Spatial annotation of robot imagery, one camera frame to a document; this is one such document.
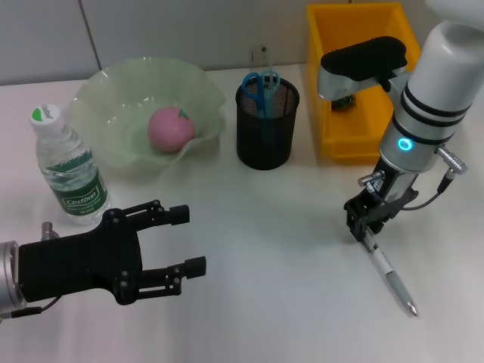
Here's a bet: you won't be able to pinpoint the clear green-label water bottle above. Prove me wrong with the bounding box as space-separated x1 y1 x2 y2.
29 104 113 227

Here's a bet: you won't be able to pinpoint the yellow plastic bin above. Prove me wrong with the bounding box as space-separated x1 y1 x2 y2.
306 2 423 164

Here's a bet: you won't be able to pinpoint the black mesh pen holder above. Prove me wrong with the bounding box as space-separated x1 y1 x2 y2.
234 75 300 171

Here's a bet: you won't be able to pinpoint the left gripper cable with plug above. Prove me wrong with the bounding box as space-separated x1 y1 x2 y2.
0 222 62 323

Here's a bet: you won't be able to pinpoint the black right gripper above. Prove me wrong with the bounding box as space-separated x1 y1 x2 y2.
343 157 420 244

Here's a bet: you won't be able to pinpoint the silver ballpoint pen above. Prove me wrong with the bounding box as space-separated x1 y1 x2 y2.
358 229 420 318

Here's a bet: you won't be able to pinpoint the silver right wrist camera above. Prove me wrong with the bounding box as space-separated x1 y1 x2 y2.
316 36 410 102

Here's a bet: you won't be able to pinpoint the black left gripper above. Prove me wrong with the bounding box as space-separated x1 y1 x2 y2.
17 199 191 307

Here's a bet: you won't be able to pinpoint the transparent plastic ruler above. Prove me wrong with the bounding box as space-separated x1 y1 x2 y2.
248 44 276 119

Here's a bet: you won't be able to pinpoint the light blue scissors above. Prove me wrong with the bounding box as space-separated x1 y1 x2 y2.
240 70 281 114

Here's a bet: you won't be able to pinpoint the green plastic wrapper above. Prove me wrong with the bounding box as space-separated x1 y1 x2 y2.
331 95 357 112

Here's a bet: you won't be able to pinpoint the pale green wavy glass bowl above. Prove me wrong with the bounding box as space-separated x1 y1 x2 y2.
69 55 227 169

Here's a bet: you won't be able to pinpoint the pink toy peach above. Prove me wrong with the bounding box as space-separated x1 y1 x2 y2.
147 107 197 154

